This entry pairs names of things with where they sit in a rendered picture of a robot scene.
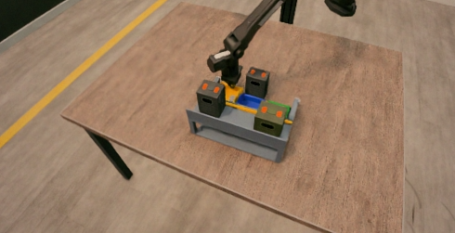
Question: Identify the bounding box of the grey shelf rack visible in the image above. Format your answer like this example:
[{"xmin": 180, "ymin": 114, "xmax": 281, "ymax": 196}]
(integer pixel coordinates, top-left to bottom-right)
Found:
[{"xmin": 186, "ymin": 104, "xmax": 292, "ymax": 163}]

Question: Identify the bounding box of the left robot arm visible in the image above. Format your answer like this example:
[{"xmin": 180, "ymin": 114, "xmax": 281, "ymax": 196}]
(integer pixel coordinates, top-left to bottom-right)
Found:
[{"xmin": 207, "ymin": 0, "xmax": 356, "ymax": 77}]

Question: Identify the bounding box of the yellow bin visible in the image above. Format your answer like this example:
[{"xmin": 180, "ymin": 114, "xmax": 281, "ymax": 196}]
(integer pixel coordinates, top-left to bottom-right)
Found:
[{"xmin": 220, "ymin": 82, "xmax": 243, "ymax": 103}]

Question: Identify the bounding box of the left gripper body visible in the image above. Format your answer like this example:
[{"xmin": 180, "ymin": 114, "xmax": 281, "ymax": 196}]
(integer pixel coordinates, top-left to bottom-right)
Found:
[{"xmin": 221, "ymin": 64, "xmax": 243, "ymax": 84}]

